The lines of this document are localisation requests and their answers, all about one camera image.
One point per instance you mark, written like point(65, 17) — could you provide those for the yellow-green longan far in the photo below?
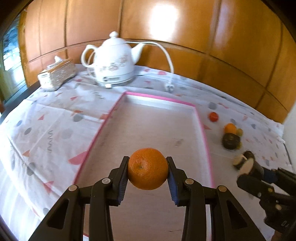
point(239, 132)

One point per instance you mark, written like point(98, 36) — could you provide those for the pink rimmed shallow tray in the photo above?
point(145, 121)

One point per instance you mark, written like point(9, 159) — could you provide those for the wooden wall cabinet panels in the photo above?
point(239, 47)

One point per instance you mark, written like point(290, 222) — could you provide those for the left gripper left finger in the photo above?
point(65, 220)

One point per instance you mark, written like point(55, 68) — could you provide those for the yellow-green longan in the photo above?
point(239, 132)
point(239, 146)

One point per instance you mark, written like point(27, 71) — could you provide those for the patterned white tablecloth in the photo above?
point(45, 138)

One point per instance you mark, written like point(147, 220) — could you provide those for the small orange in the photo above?
point(230, 128)

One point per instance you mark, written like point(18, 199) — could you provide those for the white ceramic electric kettle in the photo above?
point(113, 62)

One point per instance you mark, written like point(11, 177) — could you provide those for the silver ornate tissue box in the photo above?
point(56, 74)

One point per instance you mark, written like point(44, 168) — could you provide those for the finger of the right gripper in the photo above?
point(259, 189)
point(278, 176)

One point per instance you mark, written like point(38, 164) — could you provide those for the dark wrinkled passion fruit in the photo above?
point(230, 141)

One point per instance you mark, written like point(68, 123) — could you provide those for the cut eggplant piece large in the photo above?
point(252, 168)

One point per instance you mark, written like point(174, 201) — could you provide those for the cut eggplant piece small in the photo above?
point(239, 161)

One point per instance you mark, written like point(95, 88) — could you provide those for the dark round mangosteen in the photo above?
point(249, 155)

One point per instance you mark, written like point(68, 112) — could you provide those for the glass panel door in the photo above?
point(12, 76)

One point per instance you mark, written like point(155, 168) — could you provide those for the red tomato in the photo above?
point(213, 117)

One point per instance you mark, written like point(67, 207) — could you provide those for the yellow-green longan near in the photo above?
point(239, 146)

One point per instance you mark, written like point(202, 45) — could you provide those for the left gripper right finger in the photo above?
point(214, 209)

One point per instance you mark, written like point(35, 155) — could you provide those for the large orange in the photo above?
point(147, 169)

